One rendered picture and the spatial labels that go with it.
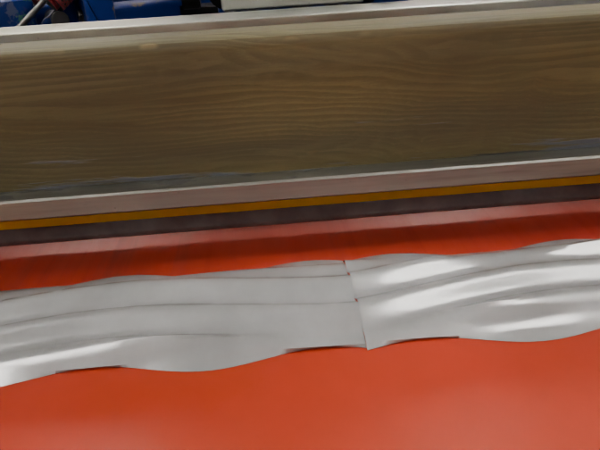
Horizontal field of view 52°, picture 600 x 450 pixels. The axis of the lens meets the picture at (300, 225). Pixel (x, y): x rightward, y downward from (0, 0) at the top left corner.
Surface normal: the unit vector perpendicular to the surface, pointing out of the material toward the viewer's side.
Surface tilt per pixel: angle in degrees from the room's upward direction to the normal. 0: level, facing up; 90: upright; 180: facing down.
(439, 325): 28
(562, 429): 0
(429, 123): 90
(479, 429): 0
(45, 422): 0
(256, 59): 90
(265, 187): 90
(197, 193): 90
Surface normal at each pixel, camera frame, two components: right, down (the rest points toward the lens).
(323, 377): -0.06, -0.90
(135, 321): -0.03, -0.53
